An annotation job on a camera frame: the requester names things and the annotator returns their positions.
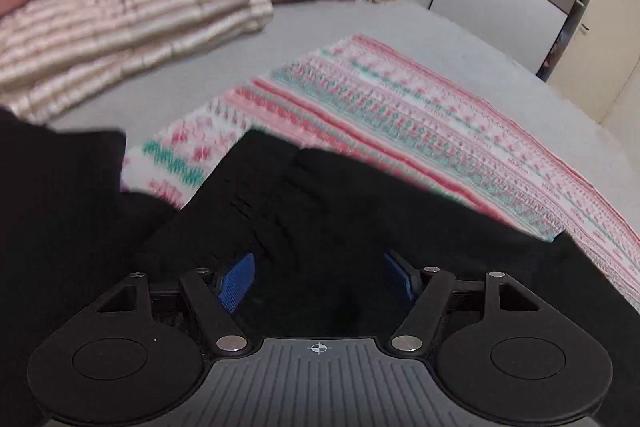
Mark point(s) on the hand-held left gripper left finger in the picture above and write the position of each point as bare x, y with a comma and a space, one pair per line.
235, 281

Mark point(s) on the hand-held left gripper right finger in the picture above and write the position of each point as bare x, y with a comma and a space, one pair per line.
400, 274

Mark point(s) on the black pants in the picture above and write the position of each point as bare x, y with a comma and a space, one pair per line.
320, 252

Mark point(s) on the pink patterned knit blanket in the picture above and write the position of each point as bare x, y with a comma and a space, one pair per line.
400, 127

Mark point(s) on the grey bed sheet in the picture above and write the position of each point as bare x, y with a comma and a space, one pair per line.
450, 47

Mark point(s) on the beige striped folded blanket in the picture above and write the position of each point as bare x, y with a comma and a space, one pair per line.
120, 27

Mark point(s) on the cream wardrobe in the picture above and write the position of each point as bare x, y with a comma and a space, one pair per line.
600, 32

